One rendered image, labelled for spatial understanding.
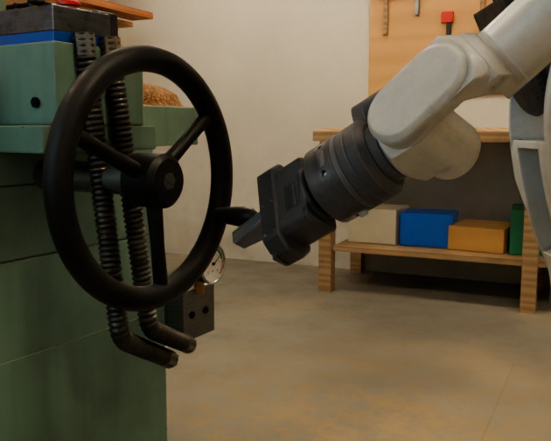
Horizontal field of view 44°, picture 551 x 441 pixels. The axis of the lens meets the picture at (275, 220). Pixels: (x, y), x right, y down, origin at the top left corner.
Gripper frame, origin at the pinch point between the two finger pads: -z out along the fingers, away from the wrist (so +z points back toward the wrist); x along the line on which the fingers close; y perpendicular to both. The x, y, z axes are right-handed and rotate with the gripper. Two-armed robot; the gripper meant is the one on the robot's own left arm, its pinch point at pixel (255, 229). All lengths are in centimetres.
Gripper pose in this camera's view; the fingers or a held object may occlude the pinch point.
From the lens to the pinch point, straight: 80.1
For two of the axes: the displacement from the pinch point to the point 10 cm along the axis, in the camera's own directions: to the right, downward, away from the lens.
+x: -0.9, -8.2, 5.7
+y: -6.7, -3.8, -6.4
